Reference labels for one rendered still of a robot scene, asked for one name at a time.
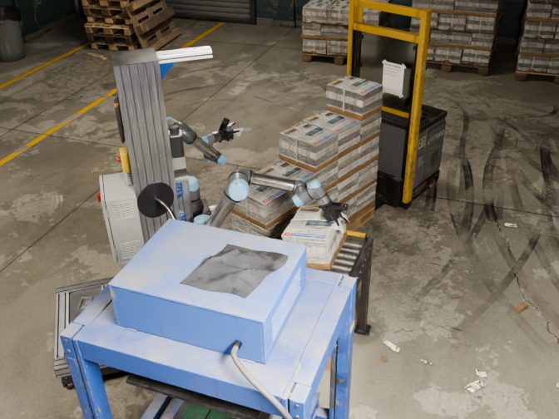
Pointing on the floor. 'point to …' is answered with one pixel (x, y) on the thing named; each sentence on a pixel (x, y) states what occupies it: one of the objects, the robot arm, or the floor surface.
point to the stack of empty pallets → (110, 25)
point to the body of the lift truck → (433, 124)
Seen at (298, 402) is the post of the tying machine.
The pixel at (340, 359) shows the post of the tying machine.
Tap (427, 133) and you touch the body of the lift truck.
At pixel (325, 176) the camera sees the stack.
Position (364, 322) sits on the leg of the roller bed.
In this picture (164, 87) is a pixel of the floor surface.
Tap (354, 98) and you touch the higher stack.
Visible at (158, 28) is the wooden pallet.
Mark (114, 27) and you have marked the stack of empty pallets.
